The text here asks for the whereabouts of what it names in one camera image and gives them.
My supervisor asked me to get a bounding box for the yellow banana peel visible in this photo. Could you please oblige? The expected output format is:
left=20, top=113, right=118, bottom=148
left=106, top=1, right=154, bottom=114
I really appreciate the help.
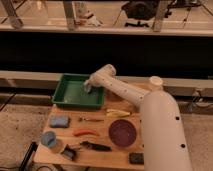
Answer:
left=106, top=109, right=131, bottom=118

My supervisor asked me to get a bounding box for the green plastic tray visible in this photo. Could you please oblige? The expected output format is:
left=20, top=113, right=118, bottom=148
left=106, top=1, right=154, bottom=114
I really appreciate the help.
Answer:
left=52, top=73, right=105, bottom=109

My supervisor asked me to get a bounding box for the white grey towel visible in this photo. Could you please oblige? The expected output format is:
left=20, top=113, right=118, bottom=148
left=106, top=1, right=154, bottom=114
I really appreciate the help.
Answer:
left=83, top=80, right=92, bottom=93

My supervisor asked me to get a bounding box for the black rectangular block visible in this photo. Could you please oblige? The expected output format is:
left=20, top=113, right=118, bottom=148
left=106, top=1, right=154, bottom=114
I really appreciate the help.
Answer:
left=129, top=153, right=144, bottom=164

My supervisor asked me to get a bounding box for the black office chair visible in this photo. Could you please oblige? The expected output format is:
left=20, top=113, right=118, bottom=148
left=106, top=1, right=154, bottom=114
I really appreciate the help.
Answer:
left=121, top=0, right=159, bottom=27

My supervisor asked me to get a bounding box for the black binder clip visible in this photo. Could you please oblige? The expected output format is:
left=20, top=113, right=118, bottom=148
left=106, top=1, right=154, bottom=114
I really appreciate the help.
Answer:
left=61, top=145, right=79, bottom=161

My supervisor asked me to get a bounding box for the red chili pepper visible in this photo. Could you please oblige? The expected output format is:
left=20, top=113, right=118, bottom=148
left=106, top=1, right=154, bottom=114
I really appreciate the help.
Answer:
left=73, top=129, right=99, bottom=136

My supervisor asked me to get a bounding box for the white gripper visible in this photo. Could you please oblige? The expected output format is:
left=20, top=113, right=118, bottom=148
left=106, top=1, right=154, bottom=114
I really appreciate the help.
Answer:
left=87, top=74, right=103, bottom=87

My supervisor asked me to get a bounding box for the black handled tool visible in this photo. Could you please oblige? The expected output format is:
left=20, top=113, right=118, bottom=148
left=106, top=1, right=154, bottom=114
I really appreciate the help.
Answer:
left=80, top=141, right=112, bottom=152

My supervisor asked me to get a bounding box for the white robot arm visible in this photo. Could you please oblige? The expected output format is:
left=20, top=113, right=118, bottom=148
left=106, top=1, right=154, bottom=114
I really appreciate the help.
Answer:
left=84, top=64, right=193, bottom=171

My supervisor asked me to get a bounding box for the blue sponge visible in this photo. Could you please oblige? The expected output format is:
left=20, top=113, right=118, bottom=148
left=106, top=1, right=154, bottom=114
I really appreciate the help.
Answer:
left=49, top=116, right=70, bottom=128

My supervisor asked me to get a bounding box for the black bar on floor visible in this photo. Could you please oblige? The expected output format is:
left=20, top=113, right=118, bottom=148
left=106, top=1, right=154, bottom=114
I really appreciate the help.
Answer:
left=19, top=142, right=38, bottom=171

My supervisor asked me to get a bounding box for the small brown utensil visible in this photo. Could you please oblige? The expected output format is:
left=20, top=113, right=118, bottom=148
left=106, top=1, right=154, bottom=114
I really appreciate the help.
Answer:
left=78, top=117, right=104, bottom=122

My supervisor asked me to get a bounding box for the purple plate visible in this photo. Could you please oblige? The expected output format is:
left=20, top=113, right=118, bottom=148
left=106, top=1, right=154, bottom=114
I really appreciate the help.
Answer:
left=108, top=119, right=137, bottom=148

